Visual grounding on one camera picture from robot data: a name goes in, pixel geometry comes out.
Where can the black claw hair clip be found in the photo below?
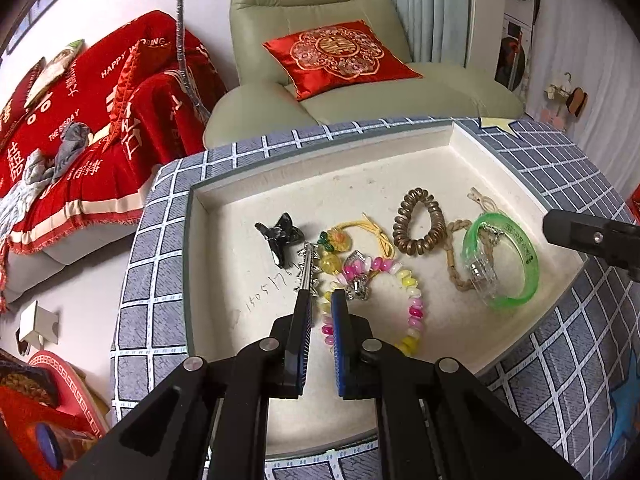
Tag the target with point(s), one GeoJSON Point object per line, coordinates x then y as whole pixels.
{"type": "Point", "coordinates": [280, 237]}

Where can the clear plastic hair clip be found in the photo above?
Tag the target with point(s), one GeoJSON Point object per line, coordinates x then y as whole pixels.
{"type": "Point", "coordinates": [480, 275]}

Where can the red covered sofa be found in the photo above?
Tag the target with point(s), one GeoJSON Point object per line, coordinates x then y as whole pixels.
{"type": "Point", "coordinates": [100, 90]}

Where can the silver tinsel strip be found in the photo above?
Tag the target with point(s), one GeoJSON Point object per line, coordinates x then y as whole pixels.
{"type": "Point", "coordinates": [181, 35]}

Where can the pale blue curtain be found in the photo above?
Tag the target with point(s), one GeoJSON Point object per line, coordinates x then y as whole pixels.
{"type": "Point", "coordinates": [435, 5]}

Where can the pale sofa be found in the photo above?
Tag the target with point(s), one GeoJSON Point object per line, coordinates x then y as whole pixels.
{"type": "Point", "coordinates": [75, 255]}

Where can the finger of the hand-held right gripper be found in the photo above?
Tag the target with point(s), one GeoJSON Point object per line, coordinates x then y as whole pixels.
{"type": "Point", "coordinates": [590, 237]}

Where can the red patterned gift box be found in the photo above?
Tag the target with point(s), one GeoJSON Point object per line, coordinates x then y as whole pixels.
{"type": "Point", "coordinates": [65, 385]}

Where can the brown braided hair band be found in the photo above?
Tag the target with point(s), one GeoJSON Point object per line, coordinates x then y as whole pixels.
{"type": "Point", "coordinates": [451, 265]}

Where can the printed throw pillow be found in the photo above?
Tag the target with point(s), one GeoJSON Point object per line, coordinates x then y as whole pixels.
{"type": "Point", "coordinates": [57, 67]}

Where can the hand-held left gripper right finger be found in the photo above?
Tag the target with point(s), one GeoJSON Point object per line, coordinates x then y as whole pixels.
{"type": "Point", "coordinates": [340, 340]}

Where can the pale green armchair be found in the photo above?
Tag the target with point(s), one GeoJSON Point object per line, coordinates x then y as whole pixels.
{"type": "Point", "coordinates": [300, 5]}

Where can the yellow star patch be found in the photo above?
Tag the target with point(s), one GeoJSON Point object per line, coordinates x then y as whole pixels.
{"type": "Point", "coordinates": [495, 124]}

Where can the silver metal hair clip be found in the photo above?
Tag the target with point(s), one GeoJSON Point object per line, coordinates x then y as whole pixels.
{"type": "Point", "coordinates": [305, 270]}

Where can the grey crumpled cloth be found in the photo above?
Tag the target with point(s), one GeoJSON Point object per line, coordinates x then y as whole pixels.
{"type": "Point", "coordinates": [70, 145]}

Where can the grey checked tablecloth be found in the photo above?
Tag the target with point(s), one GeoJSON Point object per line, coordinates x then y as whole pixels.
{"type": "Point", "coordinates": [575, 170]}

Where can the white standing air conditioner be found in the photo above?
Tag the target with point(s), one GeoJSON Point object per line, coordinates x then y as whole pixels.
{"type": "Point", "coordinates": [515, 27]}

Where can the green plastic bangle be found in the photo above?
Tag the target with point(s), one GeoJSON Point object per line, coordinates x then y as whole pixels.
{"type": "Point", "coordinates": [527, 260]}

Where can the blue star patch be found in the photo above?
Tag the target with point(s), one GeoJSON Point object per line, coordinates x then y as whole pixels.
{"type": "Point", "coordinates": [627, 420]}

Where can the red embroidered cushion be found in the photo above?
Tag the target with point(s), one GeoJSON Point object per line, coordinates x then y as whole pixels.
{"type": "Point", "coordinates": [340, 60]}

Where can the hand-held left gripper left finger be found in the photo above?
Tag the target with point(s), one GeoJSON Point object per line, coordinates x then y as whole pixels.
{"type": "Point", "coordinates": [302, 340]}

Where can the silver pink crystal charm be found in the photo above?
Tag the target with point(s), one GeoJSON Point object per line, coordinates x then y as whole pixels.
{"type": "Point", "coordinates": [357, 285]}

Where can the beige hair clip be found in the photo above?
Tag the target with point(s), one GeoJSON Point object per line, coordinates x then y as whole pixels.
{"type": "Point", "coordinates": [480, 197]}

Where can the wall picture frame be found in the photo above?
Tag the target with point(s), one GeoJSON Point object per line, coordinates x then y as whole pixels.
{"type": "Point", "coordinates": [47, 0]}

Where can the small cardboard box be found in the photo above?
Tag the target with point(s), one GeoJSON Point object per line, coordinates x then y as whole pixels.
{"type": "Point", "coordinates": [37, 322]}

